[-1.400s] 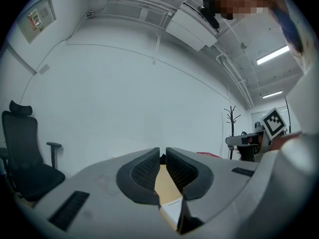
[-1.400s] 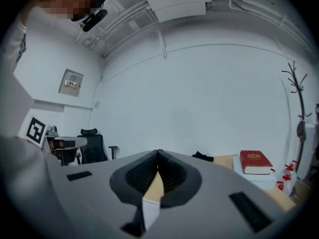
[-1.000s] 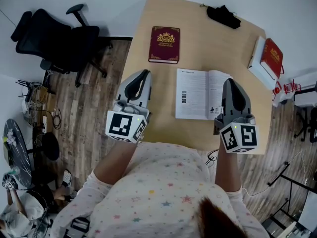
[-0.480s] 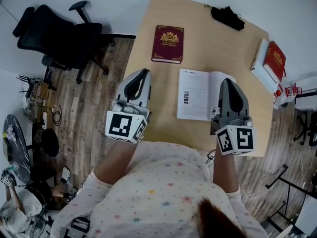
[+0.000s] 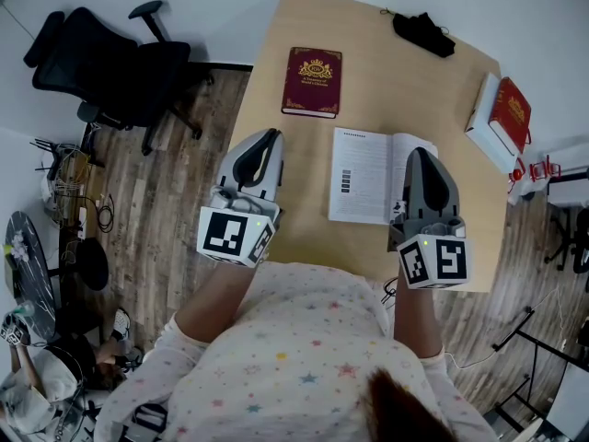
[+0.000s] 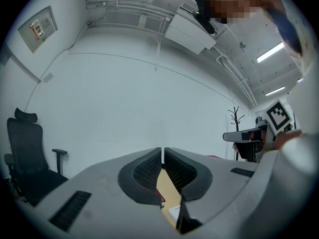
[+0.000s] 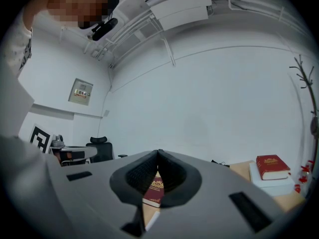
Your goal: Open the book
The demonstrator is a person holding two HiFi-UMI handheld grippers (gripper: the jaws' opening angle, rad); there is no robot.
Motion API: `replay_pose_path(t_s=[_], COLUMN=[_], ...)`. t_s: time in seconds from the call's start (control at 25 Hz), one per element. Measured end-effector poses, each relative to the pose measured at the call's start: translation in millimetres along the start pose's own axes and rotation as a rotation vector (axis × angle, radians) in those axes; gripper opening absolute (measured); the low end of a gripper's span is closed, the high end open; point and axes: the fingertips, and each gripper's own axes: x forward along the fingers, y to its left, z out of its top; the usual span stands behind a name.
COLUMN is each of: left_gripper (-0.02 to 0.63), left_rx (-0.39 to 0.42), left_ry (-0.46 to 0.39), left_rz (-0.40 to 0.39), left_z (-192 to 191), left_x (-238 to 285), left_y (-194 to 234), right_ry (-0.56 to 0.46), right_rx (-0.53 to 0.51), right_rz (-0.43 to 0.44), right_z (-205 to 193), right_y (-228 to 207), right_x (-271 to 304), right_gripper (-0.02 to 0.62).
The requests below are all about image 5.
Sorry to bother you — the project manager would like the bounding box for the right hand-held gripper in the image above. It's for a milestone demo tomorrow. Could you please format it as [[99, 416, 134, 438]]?
[[387, 146, 472, 291]]

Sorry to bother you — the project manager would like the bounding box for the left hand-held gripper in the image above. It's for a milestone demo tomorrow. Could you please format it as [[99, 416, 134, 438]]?
[[196, 128, 285, 270]]

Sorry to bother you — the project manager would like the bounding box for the yellow covered booklet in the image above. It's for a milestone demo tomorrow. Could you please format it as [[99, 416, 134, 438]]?
[[328, 126, 439, 227]]

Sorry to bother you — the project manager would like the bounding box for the person's left forearm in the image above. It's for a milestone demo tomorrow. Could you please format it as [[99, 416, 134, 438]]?
[[177, 262, 257, 343]]

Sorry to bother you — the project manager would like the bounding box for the person's right forearm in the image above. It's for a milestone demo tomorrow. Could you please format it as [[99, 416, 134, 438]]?
[[393, 278, 445, 358]]

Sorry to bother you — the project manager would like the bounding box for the maroon hardcover book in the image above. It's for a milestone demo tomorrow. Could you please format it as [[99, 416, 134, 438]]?
[[281, 46, 343, 120]]

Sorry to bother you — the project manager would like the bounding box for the red hardcover book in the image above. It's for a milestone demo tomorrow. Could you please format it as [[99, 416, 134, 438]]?
[[488, 76, 533, 156]]

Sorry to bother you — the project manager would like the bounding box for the red lantern ornament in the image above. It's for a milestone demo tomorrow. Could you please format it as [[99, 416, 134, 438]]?
[[528, 156, 562, 182], [508, 157, 528, 193]]

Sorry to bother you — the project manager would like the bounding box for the white cabinet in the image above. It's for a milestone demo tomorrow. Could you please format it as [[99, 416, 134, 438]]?
[[545, 145, 589, 209]]

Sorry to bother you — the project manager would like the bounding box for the black office chair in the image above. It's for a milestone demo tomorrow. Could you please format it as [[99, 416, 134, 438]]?
[[22, 0, 215, 156], [542, 209, 589, 275]]

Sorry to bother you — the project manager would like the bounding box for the black cloth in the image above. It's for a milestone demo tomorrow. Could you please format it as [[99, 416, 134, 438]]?
[[379, 10, 456, 59]]

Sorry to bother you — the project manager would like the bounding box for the person's star-print shirt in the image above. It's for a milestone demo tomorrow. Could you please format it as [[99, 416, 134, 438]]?
[[94, 262, 501, 442]]

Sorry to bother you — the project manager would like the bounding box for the black round stand base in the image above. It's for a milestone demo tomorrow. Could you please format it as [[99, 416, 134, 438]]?
[[75, 237, 110, 292]]

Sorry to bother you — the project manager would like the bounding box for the black metal stand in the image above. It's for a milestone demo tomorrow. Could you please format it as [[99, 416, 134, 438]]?
[[491, 306, 589, 432]]

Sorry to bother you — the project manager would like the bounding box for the black router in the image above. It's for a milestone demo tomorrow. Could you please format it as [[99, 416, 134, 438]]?
[[30, 138, 93, 181]]

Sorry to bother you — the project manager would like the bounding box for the white flower bunch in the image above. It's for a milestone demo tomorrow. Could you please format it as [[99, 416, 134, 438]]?
[[9, 230, 29, 262]]

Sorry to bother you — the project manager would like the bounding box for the dark marble round table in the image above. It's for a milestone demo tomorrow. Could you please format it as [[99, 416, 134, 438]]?
[[3, 210, 57, 340]]

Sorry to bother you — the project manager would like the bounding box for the yellow-green box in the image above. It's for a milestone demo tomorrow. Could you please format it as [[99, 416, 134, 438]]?
[[3, 244, 19, 294]]

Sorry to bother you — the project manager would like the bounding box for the black and white belt device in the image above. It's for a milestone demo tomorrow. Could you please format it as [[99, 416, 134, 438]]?
[[131, 402, 169, 442]]

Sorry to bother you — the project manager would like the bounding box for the black cable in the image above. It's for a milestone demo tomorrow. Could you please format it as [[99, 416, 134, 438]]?
[[380, 276, 399, 306]]

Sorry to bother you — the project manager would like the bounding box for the white cable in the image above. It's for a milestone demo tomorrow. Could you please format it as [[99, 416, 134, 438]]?
[[444, 287, 572, 370]]

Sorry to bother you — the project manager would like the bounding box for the tangle of cables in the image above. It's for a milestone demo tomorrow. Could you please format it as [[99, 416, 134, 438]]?
[[43, 143, 116, 234]]

